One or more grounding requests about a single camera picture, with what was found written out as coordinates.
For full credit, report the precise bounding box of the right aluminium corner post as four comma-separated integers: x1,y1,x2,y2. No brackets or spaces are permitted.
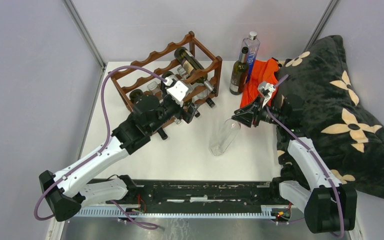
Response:
304,0,341,51

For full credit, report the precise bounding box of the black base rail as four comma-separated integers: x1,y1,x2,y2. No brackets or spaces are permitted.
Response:
117,179,289,217

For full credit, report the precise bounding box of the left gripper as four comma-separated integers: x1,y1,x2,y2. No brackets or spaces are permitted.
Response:
147,80,200,134

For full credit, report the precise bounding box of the left aluminium corner post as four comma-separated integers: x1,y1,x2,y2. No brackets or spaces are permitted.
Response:
62,0,106,70

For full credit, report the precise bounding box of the aluminium corner post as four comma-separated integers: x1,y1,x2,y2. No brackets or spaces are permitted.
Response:
304,0,341,51
62,0,106,70

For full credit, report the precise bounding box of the black floral blanket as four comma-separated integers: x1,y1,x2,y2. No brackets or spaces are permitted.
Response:
271,35,384,199

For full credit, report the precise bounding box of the tall clear glass bottle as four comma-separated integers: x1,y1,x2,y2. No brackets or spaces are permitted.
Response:
147,81,180,120

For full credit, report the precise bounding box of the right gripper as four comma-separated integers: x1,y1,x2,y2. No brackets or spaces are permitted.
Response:
232,94,287,128

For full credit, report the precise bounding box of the dark wine bottle brown label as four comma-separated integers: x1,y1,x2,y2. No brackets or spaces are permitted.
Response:
174,46,217,94

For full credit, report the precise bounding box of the dark wine bottle silver neck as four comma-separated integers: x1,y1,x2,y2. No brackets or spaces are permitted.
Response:
229,46,249,96

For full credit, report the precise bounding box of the small clear glass bottle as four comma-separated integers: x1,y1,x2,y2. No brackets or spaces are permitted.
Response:
209,118,241,156

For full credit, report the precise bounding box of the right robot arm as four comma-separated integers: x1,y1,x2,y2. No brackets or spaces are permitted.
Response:
231,95,358,238

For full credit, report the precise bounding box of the clear square bottle black cap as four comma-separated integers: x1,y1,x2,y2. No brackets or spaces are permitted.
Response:
176,66,217,108

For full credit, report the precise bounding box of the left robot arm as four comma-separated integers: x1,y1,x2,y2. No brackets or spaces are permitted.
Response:
34,95,198,222

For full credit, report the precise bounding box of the brown wooden wine rack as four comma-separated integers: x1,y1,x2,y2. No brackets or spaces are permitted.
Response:
108,31,223,133

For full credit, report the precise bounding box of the blue square glass bottle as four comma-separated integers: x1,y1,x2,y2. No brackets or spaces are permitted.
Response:
241,31,260,83

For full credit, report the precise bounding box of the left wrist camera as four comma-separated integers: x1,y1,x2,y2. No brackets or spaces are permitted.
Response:
166,80,190,107

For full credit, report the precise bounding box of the orange cloth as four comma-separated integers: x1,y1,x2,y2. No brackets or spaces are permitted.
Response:
240,58,280,108

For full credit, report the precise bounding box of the dark green wine bottle labelled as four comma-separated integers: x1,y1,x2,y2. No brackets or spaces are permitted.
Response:
129,89,168,140

